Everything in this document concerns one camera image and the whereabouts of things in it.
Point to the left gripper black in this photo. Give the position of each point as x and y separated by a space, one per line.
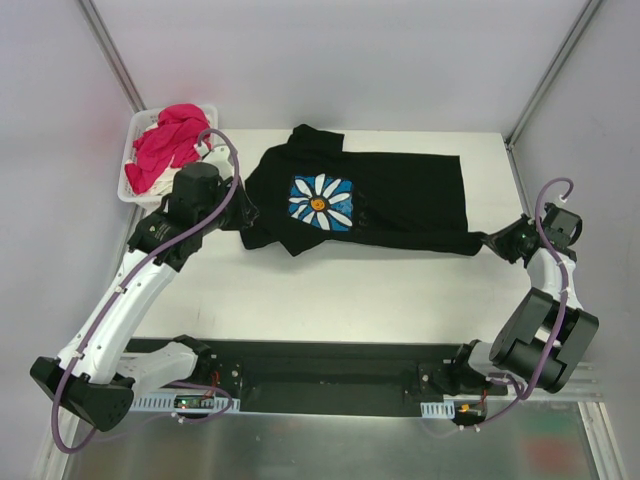
243 211

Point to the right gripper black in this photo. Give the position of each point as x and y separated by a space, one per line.
501 243

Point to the black graphic t shirt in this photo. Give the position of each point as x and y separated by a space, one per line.
310 190

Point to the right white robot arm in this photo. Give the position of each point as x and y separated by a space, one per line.
547 335

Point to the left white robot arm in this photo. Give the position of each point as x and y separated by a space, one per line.
89 377

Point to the white t shirt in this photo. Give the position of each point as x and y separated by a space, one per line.
149 183

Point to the pink t shirt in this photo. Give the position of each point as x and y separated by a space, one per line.
172 143

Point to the white plastic basket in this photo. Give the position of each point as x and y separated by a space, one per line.
141 122

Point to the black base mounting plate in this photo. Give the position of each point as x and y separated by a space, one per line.
330 378

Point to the aluminium frame rail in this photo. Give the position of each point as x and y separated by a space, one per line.
582 386

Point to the right white cable duct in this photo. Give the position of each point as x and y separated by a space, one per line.
438 410

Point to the white cable duct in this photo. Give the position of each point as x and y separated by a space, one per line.
438 410
184 403

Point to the left white cable duct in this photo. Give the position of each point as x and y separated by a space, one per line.
184 403

